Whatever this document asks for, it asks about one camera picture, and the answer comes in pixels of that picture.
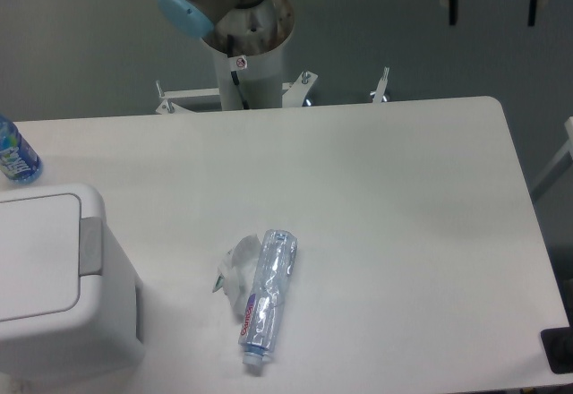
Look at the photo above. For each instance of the white plastic trash can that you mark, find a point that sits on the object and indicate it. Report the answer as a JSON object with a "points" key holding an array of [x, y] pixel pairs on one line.
{"points": [[70, 297]]}

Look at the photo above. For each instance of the black device at table corner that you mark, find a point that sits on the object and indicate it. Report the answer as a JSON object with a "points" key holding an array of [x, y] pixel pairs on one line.
{"points": [[557, 344]]}

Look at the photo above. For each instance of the crumpled white paper wrapper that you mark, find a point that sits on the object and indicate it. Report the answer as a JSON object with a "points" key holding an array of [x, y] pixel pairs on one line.
{"points": [[236, 272]]}

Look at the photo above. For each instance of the crushed clear plastic bottle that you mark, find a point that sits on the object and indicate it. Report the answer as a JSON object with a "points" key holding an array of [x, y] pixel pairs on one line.
{"points": [[266, 302]]}

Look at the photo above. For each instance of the blue labelled water bottle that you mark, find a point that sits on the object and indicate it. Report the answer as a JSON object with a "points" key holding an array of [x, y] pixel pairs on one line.
{"points": [[19, 161]]}

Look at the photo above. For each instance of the white frame at right edge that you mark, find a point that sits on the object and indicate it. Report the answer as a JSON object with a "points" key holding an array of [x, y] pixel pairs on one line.
{"points": [[556, 167]]}

